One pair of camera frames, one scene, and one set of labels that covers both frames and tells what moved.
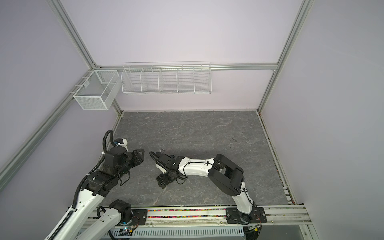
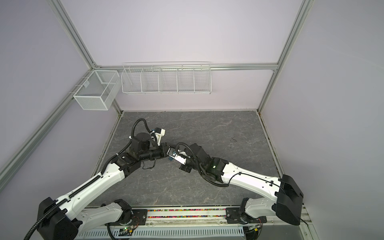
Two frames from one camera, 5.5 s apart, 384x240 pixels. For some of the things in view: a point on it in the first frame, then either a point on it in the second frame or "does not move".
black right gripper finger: (163, 179) -> (185, 167)
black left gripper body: (131, 161) -> (153, 152)
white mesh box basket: (99, 91) does not move
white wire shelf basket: (190, 77) does not move
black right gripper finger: (163, 170) -> (171, 153)
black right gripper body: (170, 173) -> (190, 163)
